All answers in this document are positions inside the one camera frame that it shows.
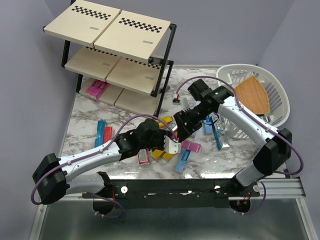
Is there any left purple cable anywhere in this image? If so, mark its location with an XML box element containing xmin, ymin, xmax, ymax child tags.
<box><xmin>31</xmin><ymin>114</ymin><xmax>180</xmax><ymax>218</ymax></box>

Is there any silver R&O box upper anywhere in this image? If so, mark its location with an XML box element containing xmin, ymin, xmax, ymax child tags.
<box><xmin>186</xmin><ymin>100</ymin><xmax>196</xmax><ymax>109</ymax></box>

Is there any white plastic dish basket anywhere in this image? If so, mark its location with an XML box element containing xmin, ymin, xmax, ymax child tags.
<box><xmin>216</xmin><ymin>64</ymin><xmax>290</xmax><ymax>128</ymax></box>

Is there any yellow toothpaste box upper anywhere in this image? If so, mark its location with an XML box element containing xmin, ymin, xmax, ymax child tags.
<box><xmin>156</xmin><ymin>115</ymin><xmax>174</xmax><ymax>129</ymax></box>

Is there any light blue toothpaste box left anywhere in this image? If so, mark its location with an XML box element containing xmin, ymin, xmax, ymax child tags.
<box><xmin>190</xmin><ymin>131</ymin><xmax>197</xmax><ymax>139</ymax></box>

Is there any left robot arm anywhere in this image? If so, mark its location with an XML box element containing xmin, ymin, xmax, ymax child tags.
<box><xmin>31</xmin><ymin>118</ymin><xmax>181</xmax><ymax>205</ymax></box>

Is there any pink toothpaste box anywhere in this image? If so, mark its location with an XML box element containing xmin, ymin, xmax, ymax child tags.
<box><xmin>91</xmin><ymin>81</ymin><xmax>110</xmax><ymax>100</ymax></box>
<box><xmin>181</xmin><ymin>140</ymin><xmax>202</xmax><ymax>153</ymax></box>
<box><xmin>85</xmin><ymin>79</ymin><xmax>100</xmax><ymax>97</ymax></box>

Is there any blue metallic toothpaste box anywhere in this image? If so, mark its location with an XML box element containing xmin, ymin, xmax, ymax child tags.
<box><xmin>94</xmin><ymin>120</ymin><xmax>106</xmax><ymax>148</ymax></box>

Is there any red R&O toothpaste box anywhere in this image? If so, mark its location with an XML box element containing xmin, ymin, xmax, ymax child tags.
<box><xmin>103</xmin><ymin>126</ymin><xmax>113</xmax><ymax>144</ymax></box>

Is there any yellow toothpaste box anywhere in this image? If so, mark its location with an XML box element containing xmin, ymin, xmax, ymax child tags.
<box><xmin>162</xmin><ymin>152</ymin><xmax>174</xmax><ymax>162</ymax></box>
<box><xmin>151</xmin><ymin>149</ymin><xmax>165</xmax><ymax>161</ymax></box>
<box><xmin>156</xmin><ymin>115</ymin><xmax>174</xmax><ymax>129</ymax></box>

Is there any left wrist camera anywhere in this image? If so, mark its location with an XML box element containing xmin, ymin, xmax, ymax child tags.
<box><xmin>163</xmin><ymin>136</ymin><xmax>181</xmax><ymax>154</ymax></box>

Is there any light blue toothpaste box right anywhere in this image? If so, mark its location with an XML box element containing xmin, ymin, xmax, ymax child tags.
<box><xmin>202</xmin><ymin>116</ymin><xmax>213</xmax><ymax>136</ymax></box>

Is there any black mounting rail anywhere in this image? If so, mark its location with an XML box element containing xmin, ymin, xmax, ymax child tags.
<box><xmin>93</xmin><ymin>178</ymin><xmax>260</xmax><ymax>210</ymax></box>

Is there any yellow toothpaste box middle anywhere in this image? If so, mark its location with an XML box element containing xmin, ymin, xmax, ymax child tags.
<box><xmin>151</xmin><ymin>149</ymin><xmax>165</xmax><ymax>161</ymax></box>

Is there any silver blue R&O box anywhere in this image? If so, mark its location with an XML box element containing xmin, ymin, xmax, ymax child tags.
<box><xmin>212</xmin><ymin>120</ymin><xmax>230</xmax><ymax>151</ymax></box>

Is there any pink toothpaste box back side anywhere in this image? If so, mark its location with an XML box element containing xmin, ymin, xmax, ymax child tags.
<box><xmin>181</xmin><ymin>140</ymin><xmax>202</xmax><ymax>153</ymax></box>

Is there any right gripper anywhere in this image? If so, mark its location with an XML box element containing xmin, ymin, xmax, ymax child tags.
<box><xmin>173</xmin><ymin>103</ymin><xmax>212</xmax><ymax>142</ymax></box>

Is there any yellow toothpaste box lower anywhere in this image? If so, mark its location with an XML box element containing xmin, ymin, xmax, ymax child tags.
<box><xmin>162</xmin><ymin>152</ymin><xmax>174</xmax><ymax>162</ymax></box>

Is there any red toothpaste box barcode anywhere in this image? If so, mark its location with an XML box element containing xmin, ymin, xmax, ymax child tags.
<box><xmin>137</xmin><ymin>149</ymin><xmax>150</xmax><ymax>165</ymax></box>

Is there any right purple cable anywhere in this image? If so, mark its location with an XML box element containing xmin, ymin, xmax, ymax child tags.
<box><xmin>176</xmin><ymin>76</ymin><xmax>305</xmax><ymax>216</ymax></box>

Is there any woven wicker fan tray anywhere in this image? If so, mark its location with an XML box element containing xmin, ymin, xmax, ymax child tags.
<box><xmin>235</xmin><ymin>75</ymin><xmax>271</xmax><ymax>115</ymax></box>

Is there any light blue toothpaste box lower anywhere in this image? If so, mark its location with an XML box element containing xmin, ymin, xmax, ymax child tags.
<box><xmin>174</xmin><ymin>149</ymin><xmax>191</xmax><ymax>174</ymax></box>

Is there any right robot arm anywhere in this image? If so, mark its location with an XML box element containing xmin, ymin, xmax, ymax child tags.
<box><xmin>173</xmin><ymin>79</ymin><xmax>292</xmax><ymax>196</ymax></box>

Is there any beige three-tier shelf rack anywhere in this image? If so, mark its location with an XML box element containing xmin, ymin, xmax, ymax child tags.
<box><xmin>43</xmin><ymin>0</ymin><xmax>177</xmax><ymax>116</ymax></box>

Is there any purple cable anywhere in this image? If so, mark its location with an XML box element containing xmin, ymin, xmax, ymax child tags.
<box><xmin>31</xmin><ymin>114</ymin><xmax>180</xmax><ymax>218</ymax></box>
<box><xmin>176</xmin><ymin>76</ymin><xmax>305</xmax><ymax>216</ymax></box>

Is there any light blue toothpaste box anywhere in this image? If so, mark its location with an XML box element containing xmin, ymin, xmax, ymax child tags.
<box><xmin>190</xmin><ymin>131</ymin><xmax>197</xmax><ymax>139</ymax></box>
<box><xmin>174</xmin><ymin>149</ymin><xmax>191</xmax><ymax>174</ymax></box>
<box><xmin>202</xmin><ymin>116</ymin><xmax>213</xmax><ymax>136</ymax></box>

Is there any silver red R&O box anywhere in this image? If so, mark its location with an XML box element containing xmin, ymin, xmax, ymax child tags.
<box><xmin>169</xmin><ymin>121</ymin><xmax>178</xmax><ymax>133</ymax></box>

